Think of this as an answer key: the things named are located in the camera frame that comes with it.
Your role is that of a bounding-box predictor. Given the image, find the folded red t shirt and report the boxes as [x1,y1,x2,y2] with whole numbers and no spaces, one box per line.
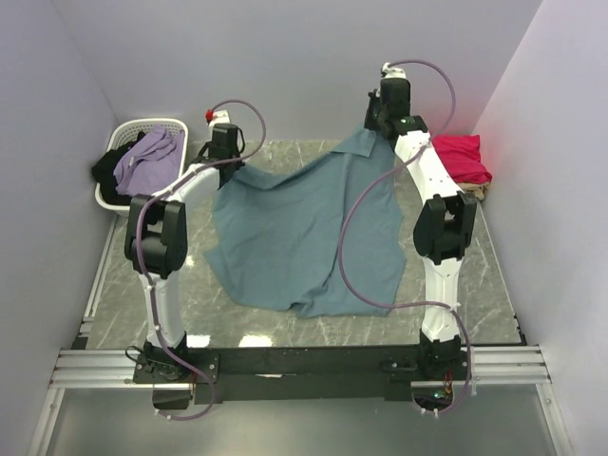
[432,135,493,184]

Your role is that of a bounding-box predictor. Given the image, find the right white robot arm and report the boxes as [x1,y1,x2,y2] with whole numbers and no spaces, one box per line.
[365,74,477,379]

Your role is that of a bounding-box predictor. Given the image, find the folded tan t shirt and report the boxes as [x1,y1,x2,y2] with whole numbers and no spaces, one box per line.
[460,182,490,201]

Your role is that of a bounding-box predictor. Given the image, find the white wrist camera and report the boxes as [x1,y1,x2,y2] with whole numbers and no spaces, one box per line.
[381,62,408,80]
[204,109,231,128]

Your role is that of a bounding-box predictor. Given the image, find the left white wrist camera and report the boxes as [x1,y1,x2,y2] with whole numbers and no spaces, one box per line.
[204,109,231,128]

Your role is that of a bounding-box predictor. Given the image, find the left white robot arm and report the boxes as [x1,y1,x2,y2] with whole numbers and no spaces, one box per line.
[124,123,244,382]

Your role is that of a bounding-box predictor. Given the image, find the lilac t shirt in basket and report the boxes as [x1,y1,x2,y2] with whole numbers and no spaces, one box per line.
[113,125,185,197]

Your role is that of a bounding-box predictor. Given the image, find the black base beam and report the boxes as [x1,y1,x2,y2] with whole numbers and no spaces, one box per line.
[133,345,468,405]

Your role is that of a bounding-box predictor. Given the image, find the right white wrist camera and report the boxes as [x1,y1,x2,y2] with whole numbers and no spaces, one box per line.
[381,62,408,80]

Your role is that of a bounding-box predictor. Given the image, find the teal blue t shirt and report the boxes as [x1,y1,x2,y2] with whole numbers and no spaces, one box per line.
[203,127,406,318]

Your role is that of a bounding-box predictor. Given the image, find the black garment in basket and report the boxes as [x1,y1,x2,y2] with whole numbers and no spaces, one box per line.
[91,131,144,206]

